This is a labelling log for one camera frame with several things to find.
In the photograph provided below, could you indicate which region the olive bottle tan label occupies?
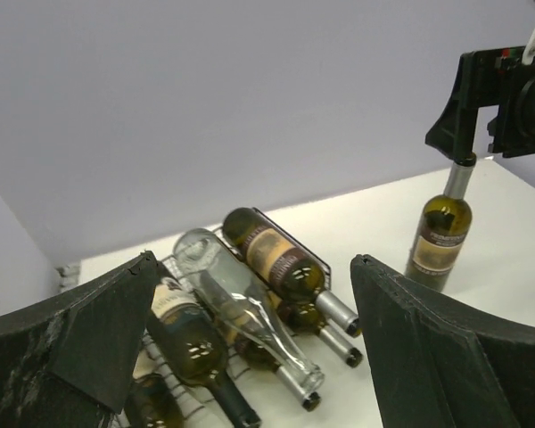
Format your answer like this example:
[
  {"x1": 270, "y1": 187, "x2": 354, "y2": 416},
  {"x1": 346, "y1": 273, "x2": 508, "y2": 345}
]
[{"x1": 276, "y1": 298, "x2": 365, "y2": 369}]

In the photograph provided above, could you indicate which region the green bottle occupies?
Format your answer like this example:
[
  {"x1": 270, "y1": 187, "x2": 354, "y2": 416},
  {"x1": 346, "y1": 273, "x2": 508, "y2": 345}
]
[
  {"x1": 146, "y1": 270, "x2": 261, "y2": 427},
  {"x1": 405, "y1": 153, "x2": 477, "y2": 292},
  {"x1": 221, "y1": 207, "x2": 361, "y2": 338}
]

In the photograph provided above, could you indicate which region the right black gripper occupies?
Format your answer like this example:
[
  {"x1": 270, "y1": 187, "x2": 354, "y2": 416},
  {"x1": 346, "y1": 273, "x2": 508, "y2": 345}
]
[{"x1": 425, "y1": 46, "x2": 535, "y2": 163}]

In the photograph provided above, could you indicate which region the black wire wine rack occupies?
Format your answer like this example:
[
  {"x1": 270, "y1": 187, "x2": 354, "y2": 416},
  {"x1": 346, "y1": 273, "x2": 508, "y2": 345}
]
[{"x1": 160, "y1": 227, "x2": 325, "y2": 411}]

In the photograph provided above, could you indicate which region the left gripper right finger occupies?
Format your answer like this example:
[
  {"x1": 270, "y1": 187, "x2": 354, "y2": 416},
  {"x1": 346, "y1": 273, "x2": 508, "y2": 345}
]
[{"x1": 350, "y1": 254, "x2": 535, "y2": 427}]

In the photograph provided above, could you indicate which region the clear bottle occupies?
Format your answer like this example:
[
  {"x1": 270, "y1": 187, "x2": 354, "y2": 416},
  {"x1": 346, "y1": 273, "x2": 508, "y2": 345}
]
[{"x1": 173, "y1": 228, "x2": 325, "y2": 392}]

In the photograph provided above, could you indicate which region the dark bottle front label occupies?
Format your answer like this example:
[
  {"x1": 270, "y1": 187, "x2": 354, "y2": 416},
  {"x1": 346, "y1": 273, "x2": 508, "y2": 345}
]
[{"x1": 124, "y1": 373, "x2": 185, "y2": 428}]

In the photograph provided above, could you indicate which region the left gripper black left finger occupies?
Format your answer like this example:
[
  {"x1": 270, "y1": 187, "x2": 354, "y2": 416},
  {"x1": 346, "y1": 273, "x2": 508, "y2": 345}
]
[{"x1": 0, "y1": 251, "x2": 157, "y2": 427}]

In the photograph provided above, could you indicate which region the dark bottle label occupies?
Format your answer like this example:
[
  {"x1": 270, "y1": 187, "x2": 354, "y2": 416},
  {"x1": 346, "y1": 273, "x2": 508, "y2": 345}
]
[
  {"x1": 216, "y1": 321, "x2": 321, "y2": 412},
  {"x1": 124, "y1": 373, "x2": 185, "y2": 428}
]

